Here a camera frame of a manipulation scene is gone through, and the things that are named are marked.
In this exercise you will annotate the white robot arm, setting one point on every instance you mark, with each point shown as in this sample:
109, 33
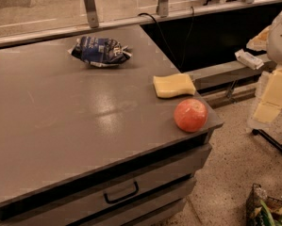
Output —
270, 40

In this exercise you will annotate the yellow sponge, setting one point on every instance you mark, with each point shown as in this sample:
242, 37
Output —
173, 85

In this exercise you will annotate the left metal bracket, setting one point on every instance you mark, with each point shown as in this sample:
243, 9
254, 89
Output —
91, 13

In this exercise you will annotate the middle metal bracket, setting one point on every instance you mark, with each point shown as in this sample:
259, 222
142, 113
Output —
163, 8

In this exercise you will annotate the grey drawer cabinet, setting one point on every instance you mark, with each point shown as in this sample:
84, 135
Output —
81, 146

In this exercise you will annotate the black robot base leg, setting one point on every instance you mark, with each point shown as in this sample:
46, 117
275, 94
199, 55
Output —
270, 139

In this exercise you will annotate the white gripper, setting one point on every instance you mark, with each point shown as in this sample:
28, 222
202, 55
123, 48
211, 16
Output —
280, 40

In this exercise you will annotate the grey metal ledge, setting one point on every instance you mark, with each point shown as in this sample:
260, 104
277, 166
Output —
227, 72

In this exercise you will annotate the red apple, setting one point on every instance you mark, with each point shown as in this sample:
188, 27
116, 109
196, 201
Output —
190, 115

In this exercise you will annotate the white packet on ledge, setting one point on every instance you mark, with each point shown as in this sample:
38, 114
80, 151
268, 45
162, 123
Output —
249, 60

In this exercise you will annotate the blue chip bag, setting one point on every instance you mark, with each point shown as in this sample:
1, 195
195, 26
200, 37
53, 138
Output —
100, 52

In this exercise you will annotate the bag of snacks on floor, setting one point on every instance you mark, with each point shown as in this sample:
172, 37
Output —
262, 209

